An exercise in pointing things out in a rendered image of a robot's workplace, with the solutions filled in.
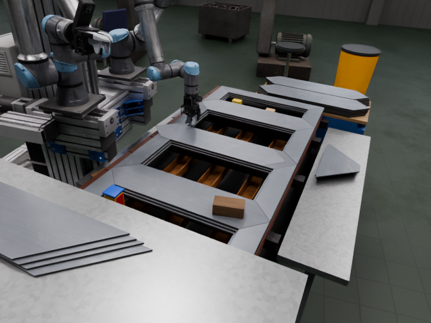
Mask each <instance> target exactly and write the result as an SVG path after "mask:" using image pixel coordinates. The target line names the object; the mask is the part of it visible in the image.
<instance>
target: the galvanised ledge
mask: <svg viewBox="0 0 431 323"><path fill-rule="evenodd" d="M180 111H181V108H180V109H179V110H177V111H176V112H174V113H173V114H172V115H170V116H168V118H166V119H164V120H163V121H162V122H160V123H159V124H157V126H159V125H164V124H167V123H168V122H169V121H170V120H172V119H173V118H172V117H173V116H174V115H176V114H177V113H178V112H180ZM149 131H150V132H152V133H151V134H149V135H148V136H147V137H149V136H150V135H152V134H153V133H154V132H155V131H157V128H156V126H155V127H153V128H152V129H150V130H149ZM145 134H146V133H145ZM142 136H143V135H142ZM142 136H141V137H142ZM147 137H146V138H147ZM139 138H140V137H139ZM139 138H138V139H139ZM146 138H145V139H146ZM138 139H136V140H135V141H133V142H132V143H131V144H129V145H127V146H126V147H125V148H124V149H122V150H121V151H119V152H118V153H117V155H116V156H115V157H114V158H113V159H112V160H111V162H110V163H107V162H104V163H102V164H101V165H100V166H98V167H96V168H95V169H94V170H92V171H91V172H89V173H88V174H87V175H85V176H84V177H82V178H81V179H80V180H78V181H77V182H76V186H77V187H78V188H79V187H80V186H82V185H83V184H84V183H86V182H87V181H88V180H90V179H91V176H90V175H91V174H93V173H95V172H97V171H99V170H101V169H103V168H105V167H107V166H109V165H110V164H112V163H113V162H114V161H116V160H117V159H119V158H120V157H121V156H122V155H123V154H121V153H122V152H123V151H125V150H126V149H127V148H129V146H131V145H132V144H133V143H134V142H136V141H137V140H138ZM145 139H144V140H145ZM142 141H143V140H142ZM142 141H141V142H142Z"/></svg>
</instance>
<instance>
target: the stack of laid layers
mask: <svg viewBox="0 0 431 323"><path fill-rule="evenodd" d="M229 97H232V98H236V99H241V100H244V101H249V102H253V103H258V104H264V105H267V106H272V107H275V108H281V109H284V110H290V111H293V112H298V113H304V115H303V116H302V118H304V116H305V114H306V112H307V109H304V108H298V107H295V106H289V105H286V104H280V103H275V102H271V101H266V100H262V99H257V98H254V97H248V96H245V95H239V94H234V93H230V92H228V93H227V94H226V95H225V96H223V97H222V98H221V99H220V100H224V101H225V100H227V99H228V98H229ZM323 112H324V110H323ZM323 112H322V114H323ZM322 114H321V116H322ZM207 115H213V116H216V117H220V118H224V119H228V120H233V121H236V122H241V123H244V124H249V125H252V126H256V127H260V128H265V129H270V130H273V131H277V132H281V133H285V134H288V135H291V137H290V139H289V141H288V142H287V144H286V145H285V147H284V149H283V151H279V150H276V149H275V151H276V152H277V153H278V154H279V155H280V156H281V157H282V158H283V159H284V160H285V162H282V163H276V164H271V165H264V166H261V165H257V164H255V163H251V162H248V161H244V160H240V159H237V158H233V157H230V156H226V155H223V154H219V153H215V152H212V151H208V150H206V149H202V148H198V147H194V146H192V145H188V144H184V143H181V142H177V141H175V140H171V139H170V141H168V142H167V143H166V144H164V145H163V146H162V147H161V148H160V149H158V150H157V151H156V152H155V153H153V154H152V155H151V156H150V157H149V158H147V159H146V160H145V161H143V162H142V163H141V164H143V165H146V166H148V165H150V164H151V163H152V162H153V161H155V160H156V159H157V158H158V157H159V156H160V155H161V154H163V153H164V152H165V151H166V150H168V148H170V147H171V146H173V147H177V148H180V149H184V150H186V151H190V152H193V153H197V154H201V155H203V156H208V157H211V158H215V159H217V160H221V161H224V162H228V163H232V164H234V165H238V166H241V167H245V168H248V169H252V170H255V171H259V172H263V173H265V174H268V176H267V178H266V180H265V181H264V183H263V185H262V186H261V188H260V190H259V191H258V193H257V195H256V196H255V198H254V201H255V200H256V198H257V197H258V195H259V193H260V191H261V190H262V188H263V186H264V185H265V183H266V181H267V179H268V178H269V176H270V174H271V173H272V171H273V169H279V168H282V167H290V166H294V165H297V166H296V168H295V170H294V172H293V174H292V176H291V178H290V181H289V183H290V182H291V179H292V177H293V175H294V173H295V171H296V169H297V167H298V164H299V162H300V160H301V158H302V156H303V154H302V155H301V158H300V160H299V162H298V164H296V163H295V162H294V161H293V160H292V159H291V158H290V157H289V156H288V155H287V154H286V153H285V152H284V150H285V148H286V147H287V145H288V143H289V142H290V140H291V138H292V136H293V134H294V133H295V131H296V130H293V129H287V128H283V127H280V126H275V125H271V124H266V123H263V122H259V121H255V120H250V119H245V118H242V117H238V116H234V115H229V114H226V113H221V112H217V111H213V110H206V111H205V112H204V113H202V114H201V115H200V118H199V120H198V121H197V123H196V125H197V124H198V123H199V122H201V121H202V120H203V119H204V118H205V117H206V116H207ZM321 116H320V118H321ZM320 118H319V120H320ZM319 120H318V122H319ZM318 122H317V124H318ZM317 124H316V126H317ZM316 126H315V128H316ZM315 128H314V130H313V132H312V135H313V133H314V131H315ZM312 135H311V137H312ZM311 137H310V139H311ZM310 139H309V141H310ZM309 141H308V143H309ZM308 143H307V145H306V147H305V149H306V148H307V146H308ZM304 152H305V150H304ZM304 152H303V153H304ZM289 183H288V185H287V187H288V186H289ZM116 186H118V185H116ZM119 187H121V186H119ZM287 187H286V189H287ZM121 188H123V187H121ZM286 189H285V191H284V193H283V195H282V198H283V196H284V194H285V192H286ZM123 195H125V196H127V197H130V198H132V199H135V200H138V201H140V202H143V203H146V204H149V205H152V206H154V207H157V208H160V209H162V210H165V211H168V212H171V213H173V214H176V215H179V216H181V217H184V218H186V219H190V220H193V221H195V222H198V223H200V224H203V225H206V226H208V227H211V228H214V229H217V230H220V231H222V232H225V233H228V234H230V235H232V237H231V239H230V241H229V242H228V244H227V245H230V243H231V242H232V240H233V238H234V236H235V235H236V233H237V231H238V230H239V229H238V228H235V227H232V226H229V225H227V224H223V223H221V222H218V221H216V220H213V219H210V218H207V217H204V216H202V215H198V214H196V213H193V212H191V211H188V210H184V209H182V208H179V207H177V206H173V205H171V204H168V203H165V202H163V201H159V200H157V199H154V198H152V197H148V196H146V195H143V194H140V193H138V192H134V191H132V190H129V189H127V188H124V191H123ZM282 198H281V199H280V202H281V200H282ZM280 202H279V203H278V206H277V207H276V210H275V212H274V214H273V216H272V218H271V220H270V222H269V224H268V226H267V229H266V231H265V233H264V235H263V237H262V239H261V241H260V243H259V245H258V247H257V250H256V251H255V253H254V255H256V253H257V251H258V248H259V247H260V245H261V243H262V240H263V238H264V236H265V234H266V232H267V230H268V227H269V225H270V223H271V221H272V219H273V217H274V215H275V213H276V211H277V209H278V207H279V205H280Z"/></svg>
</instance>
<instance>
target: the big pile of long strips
mask: <svg viewBox="0 0 431 323"><path fill-rule="evenodd" d="M266 81H267V82H266V84H267V85H260V86H259V88H258V91H257V93H258V94H264V95H269V96H273V97H278V98H282V99H287V100H291V101H296V102H300V103H305V104H311V105H314V106H320V107H323V108H325V109H324V113H330V114H333V115H338V116H342V117H347V118H351V117H360V116H365V115H366V114H367V112H368V111H369V108H368V106H370V102H369V97H367V96H365V95H363V94H361V93H360V92H358V91H356V90H350V89H345V88H339V87H333V86H329V85H323V84H319V83H313V82H309V81H303V80H298V79H292V78H286V77H282V76H276V77H266Z"/></svg>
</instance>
